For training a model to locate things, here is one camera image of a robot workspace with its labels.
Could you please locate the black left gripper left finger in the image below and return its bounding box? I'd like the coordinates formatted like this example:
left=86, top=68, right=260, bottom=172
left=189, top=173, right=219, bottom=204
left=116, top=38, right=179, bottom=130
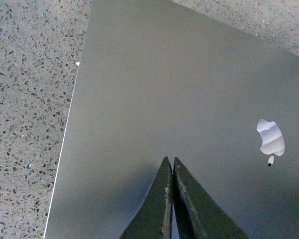
left=120, top=157, right=173, bottom=239

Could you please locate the grey laptop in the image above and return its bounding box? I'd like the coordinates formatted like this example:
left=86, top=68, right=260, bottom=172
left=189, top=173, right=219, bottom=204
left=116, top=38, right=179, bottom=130
left=44, top=0, right=299, bottom=239

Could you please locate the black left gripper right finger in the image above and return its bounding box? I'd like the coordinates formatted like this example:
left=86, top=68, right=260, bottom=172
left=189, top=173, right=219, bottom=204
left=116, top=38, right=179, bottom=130
left=173, top=157, right=249, bottom=239

